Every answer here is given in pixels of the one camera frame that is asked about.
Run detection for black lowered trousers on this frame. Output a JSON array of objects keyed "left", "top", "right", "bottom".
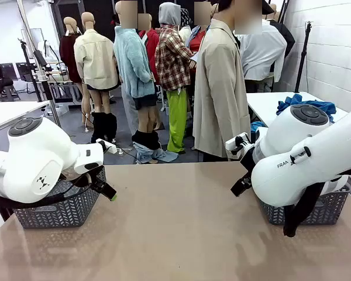
[{"left": 90, "top": 112, "right": 118, "bottom": 145}]

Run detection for mannequin in light blue shirt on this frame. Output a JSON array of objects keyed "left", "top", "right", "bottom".
[{"left": 187, "top": 1, "right": 213, "bottom": 53}]

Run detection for black tripod stand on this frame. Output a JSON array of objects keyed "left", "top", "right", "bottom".
[{"left": 294, "top": 20, "right": 314, "bottom": 93}]

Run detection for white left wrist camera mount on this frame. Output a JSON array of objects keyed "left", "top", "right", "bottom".
[{"left": 95, "top": 139, "right": 118, "bottom": 155}]

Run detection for mannequin in white shirt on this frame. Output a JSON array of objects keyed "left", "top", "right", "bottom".
[{"left": 238, "top": 19, "right": 288, "bottom": 88}]

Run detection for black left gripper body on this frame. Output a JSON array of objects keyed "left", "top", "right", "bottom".
[{"left": 89, "top": 165, "right": 108, "bottom": 193}]

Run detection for person in plaid shirt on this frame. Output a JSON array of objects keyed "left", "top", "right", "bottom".
[{"left": 154, "top": 2, "right": 197, "bottom": 155}]

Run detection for grey plastic woven basket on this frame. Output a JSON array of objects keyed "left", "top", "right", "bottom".
[
  {"left": 259, "top": 186, "right": 351, "bottom": 226},
  {"left": 13, "top": 166, "right": 108, "bottom": 229}
]

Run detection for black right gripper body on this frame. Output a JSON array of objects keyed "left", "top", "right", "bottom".
[{"left": 239, "top": 146, "right": 256, "bottom": 188}]

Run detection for black stand with camera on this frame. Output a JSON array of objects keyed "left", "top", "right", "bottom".
[{"left": 17, "top": 37, "right": 53, "bottom": 102}]

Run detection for person in beige coat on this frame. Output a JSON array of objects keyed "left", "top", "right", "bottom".
[{"left": 192, "top": 0, "right": 252, "bottom": 162}]

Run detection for black monitor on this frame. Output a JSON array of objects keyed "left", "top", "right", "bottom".
[
  {"left": 0, "top": 63, "right": 18, "bottom": 81},
  {"left": 16, "top": 62, "right": 36, "bottom": 83}
]

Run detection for mannequin in cream jacket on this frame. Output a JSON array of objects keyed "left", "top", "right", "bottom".
[{"left": 74, "top": 12, "right": 120, "bottom": 129}]

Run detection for mannequin in maroon garment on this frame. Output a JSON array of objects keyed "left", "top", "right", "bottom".
[{"left": 59, "top": 16, "right": 83, "bottom": 84}]

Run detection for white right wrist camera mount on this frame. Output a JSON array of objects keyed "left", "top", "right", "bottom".
[{"left": 225, "top": 132, "right": 257, "bottom": 160}]

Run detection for dark brown frame bar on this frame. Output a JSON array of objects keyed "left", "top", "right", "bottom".
[{"left": 0, "top": 201, "right": 17, "bottom": 222}]

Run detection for mannequin in teal fleece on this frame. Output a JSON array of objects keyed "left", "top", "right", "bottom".
[{"left": 113, "top": 0, "right": 158, "bottom": 132}]

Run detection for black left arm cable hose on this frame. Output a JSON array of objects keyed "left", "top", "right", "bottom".
[{"left": 0, "top": 175, "right": 94, "bottom": 210}]

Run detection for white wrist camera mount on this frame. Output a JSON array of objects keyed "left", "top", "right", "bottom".
[
  {"left": 225, "top": 132, "right": 257, "bottom": 160},
  {"left": 95, "top": 139, "right": 118, "bottom": 155}
]

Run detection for white rectangular table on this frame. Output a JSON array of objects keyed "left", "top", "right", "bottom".
[
  {"left": 246, "top": 92, "right": 349, "bottom": 129},
  {"left": 0, "top": 101, "right": 52, "bottom": 136}
]

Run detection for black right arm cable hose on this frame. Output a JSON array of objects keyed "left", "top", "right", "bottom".
[{"left": 283, "top": 181, "right": 324, "bottom": 238}]

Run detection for mannequin in red jacket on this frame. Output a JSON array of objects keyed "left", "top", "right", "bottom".
[{"left": 137, "top": 13, "right": 161, "bottom": 85}]

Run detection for lowered denim jeans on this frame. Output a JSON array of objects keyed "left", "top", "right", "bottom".
[{"left": 132, "top": 130, "right": 179, "bottom": 165}]

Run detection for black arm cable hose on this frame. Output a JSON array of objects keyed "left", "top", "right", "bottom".
[
  {"left": 0, "top": 175, "right": 94, "bottom": 210},
  {"left": 283, "top": 181, "right": 324, "bottom": 238}
]

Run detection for mannequin in black jacket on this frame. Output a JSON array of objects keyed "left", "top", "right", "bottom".
[{"left": 269, "top": 2, "right": 295, "bottom": 59}]

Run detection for turquoise crumpled cloth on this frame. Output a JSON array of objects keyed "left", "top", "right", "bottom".
[{"left": 250, "top": 120, "right": 269, "bottom": 136}]

